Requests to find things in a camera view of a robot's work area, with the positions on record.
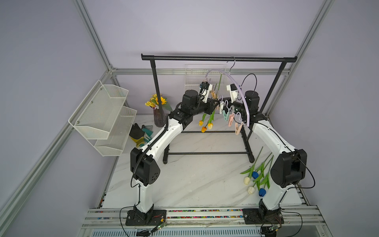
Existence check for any purple clip hanger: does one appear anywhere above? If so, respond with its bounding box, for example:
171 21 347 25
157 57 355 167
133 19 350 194
205 56 250 135

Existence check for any purple ribbed vase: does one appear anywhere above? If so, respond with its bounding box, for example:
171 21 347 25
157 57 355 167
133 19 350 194
153 109 166 127

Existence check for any white tulip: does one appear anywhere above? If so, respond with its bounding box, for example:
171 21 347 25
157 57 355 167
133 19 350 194
247 153 273 197
240 147 263 185

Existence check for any blue tulip lower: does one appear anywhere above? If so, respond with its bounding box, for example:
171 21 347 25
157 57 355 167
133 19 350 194
258 158 273 198

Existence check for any pale yellow tulip front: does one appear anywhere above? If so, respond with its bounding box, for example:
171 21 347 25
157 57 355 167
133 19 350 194
207 75 222 130

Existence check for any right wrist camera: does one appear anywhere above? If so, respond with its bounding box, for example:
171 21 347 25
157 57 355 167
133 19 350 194
227 84 239 103

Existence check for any aluminium front rail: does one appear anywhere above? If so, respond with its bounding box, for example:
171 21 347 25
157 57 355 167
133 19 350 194
79 205 332 237

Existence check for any white wire wall basket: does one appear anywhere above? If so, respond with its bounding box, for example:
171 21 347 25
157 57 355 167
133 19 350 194
185 64 229 92

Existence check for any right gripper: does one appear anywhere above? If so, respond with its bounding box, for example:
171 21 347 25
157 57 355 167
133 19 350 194
217 97 249 117

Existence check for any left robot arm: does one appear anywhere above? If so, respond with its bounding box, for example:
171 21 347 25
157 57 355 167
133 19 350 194
130 88 219 214

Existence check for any sunflower bouquet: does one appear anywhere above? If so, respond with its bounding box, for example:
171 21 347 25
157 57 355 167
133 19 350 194
145 94 173 112

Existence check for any green gardening glove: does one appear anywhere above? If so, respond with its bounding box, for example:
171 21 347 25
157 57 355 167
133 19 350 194
141 125 154 143

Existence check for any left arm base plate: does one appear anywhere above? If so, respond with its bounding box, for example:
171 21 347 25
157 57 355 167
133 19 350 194
124 209 167 226

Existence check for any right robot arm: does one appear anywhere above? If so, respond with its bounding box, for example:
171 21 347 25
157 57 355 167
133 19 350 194
229 90 308 217

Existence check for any white mesh two-tier shelf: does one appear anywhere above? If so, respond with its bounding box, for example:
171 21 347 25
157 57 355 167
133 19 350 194
68 81 137 157

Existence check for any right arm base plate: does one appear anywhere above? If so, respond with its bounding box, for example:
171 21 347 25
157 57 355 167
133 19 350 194
242 208 284 225

